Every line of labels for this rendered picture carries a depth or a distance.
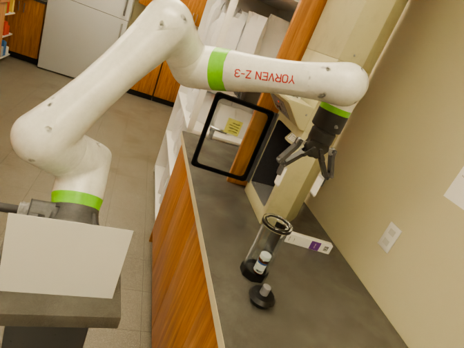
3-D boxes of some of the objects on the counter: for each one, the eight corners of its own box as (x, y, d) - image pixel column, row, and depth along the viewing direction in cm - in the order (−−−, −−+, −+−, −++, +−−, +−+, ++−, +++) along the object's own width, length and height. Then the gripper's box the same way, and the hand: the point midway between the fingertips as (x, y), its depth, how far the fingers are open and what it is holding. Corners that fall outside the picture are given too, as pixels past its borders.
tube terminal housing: (284, 199, 197) (350, 66, 169) (306, 234, 169) (389, 81, 141) (244, 189, 189) (306, 47, 161) (259, 224, 161) (338, 59, 132)
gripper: (352, 136, 112) (322, 192, 120) (284, 112, 104) (257, 175, 112) (364, 145, 106) (331, 204, 114) (293, 121, 98) (263, 186, 106)
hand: (295, 186), depth 113 cm, fingers open, 13 cm apart
